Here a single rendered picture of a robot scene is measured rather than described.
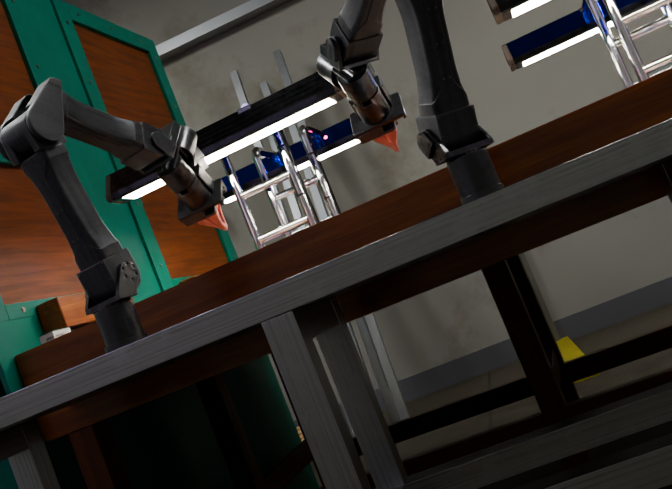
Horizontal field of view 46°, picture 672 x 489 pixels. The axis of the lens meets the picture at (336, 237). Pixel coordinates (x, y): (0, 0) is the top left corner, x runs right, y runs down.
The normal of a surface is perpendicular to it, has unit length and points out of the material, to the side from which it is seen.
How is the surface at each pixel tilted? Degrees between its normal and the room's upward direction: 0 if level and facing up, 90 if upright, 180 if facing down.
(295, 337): 90
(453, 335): 90
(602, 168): 90
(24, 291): 90
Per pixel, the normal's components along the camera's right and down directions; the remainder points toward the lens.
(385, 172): -0.18, -0.01
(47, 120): 0.79, -0.37
